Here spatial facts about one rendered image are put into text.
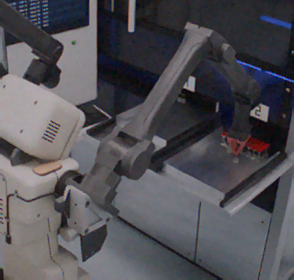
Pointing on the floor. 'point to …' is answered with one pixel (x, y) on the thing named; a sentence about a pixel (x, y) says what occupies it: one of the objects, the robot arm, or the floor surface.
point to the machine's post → (278, 227)
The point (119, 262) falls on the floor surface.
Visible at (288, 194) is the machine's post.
